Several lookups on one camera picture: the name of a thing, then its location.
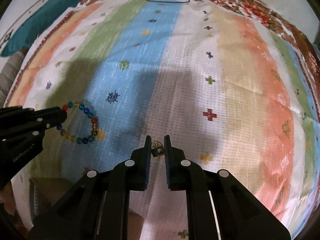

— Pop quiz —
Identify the grey striped bolster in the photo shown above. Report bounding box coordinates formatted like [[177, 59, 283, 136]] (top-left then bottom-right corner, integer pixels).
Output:
[[0, 51, 25, 108]]

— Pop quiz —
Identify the metal tin box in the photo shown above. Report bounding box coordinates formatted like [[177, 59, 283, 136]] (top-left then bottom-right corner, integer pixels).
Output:
[[29, 178, 72, 222]]

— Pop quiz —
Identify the teal pillow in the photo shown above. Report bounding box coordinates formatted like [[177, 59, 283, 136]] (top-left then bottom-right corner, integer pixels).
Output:
[[1, 0, 82, 57]]

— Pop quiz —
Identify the striped colourful cloth mat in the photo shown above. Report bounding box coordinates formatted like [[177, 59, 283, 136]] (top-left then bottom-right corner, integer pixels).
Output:
[[6, 0, 319, 237]]

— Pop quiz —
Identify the multicolour glass bead bracelet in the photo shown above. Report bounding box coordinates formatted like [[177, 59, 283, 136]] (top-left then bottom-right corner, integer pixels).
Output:
[[56, 101, 99, 145]]

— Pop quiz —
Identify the small gold ring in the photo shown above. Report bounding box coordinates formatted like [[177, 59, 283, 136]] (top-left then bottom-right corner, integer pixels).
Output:
[[151, 141, 166, 159]]

